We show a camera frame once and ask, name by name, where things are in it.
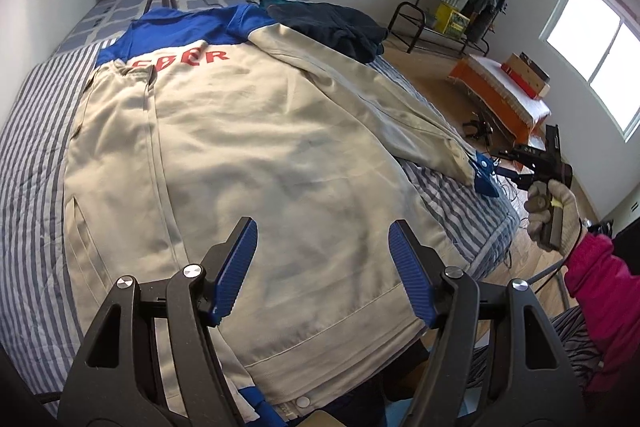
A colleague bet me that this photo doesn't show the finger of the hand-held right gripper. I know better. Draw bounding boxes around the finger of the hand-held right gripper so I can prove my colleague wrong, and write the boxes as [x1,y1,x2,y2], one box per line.
[496,146,538,162]
[499,169,533,192]

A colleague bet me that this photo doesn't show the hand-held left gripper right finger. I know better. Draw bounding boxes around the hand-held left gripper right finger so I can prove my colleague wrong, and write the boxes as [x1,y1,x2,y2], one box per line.
[388,220,586,427]

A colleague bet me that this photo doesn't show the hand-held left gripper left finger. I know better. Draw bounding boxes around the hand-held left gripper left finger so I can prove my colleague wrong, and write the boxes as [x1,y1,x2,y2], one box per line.
[59,217,258,427]

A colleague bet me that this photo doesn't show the beige and blue jacket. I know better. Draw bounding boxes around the beige and blue jacket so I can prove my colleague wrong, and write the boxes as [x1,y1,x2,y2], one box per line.
[64,4,501,423]

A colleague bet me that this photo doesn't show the dark folded clothes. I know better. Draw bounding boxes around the dark folded clothes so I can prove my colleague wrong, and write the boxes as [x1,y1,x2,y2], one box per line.
[260,0,388,62]

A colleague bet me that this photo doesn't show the person's right hand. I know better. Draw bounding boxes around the person's right hand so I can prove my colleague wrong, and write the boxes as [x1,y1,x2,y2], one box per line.
[524,179,583,258]

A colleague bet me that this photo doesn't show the small black device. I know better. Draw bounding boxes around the small black device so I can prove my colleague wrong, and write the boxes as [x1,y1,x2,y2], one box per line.
[462,116,496,144]

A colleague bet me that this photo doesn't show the orange covered low table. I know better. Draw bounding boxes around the orange covered low table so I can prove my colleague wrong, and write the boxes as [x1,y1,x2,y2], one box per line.
[447,54,553,145]

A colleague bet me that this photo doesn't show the red flat box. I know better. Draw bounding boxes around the red flat box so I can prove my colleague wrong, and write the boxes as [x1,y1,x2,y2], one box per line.
[501,63,541,100]

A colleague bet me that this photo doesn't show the brown cardboard box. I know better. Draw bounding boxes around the brown cardboard box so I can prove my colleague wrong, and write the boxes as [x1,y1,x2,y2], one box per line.
[507,52,551,95]

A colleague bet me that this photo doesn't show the window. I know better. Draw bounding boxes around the window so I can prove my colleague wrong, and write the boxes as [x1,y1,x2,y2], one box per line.
[542,0,640,142]

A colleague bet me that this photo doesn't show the yellow box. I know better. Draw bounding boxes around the yellow box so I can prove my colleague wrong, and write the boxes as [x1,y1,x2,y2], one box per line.
[435,4,471,35]

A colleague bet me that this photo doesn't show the person's zebra striped leg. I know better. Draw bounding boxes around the person's zebra striped leg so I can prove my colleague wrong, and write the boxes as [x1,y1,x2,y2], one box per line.
[470,307,606,408]

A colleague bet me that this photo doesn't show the blue checked bed sheet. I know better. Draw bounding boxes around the blue checked bed sheet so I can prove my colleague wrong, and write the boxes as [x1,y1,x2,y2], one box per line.
[52,0,311,55]

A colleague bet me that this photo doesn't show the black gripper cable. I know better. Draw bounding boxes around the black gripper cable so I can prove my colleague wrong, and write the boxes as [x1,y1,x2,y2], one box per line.
[527,217,591,293]

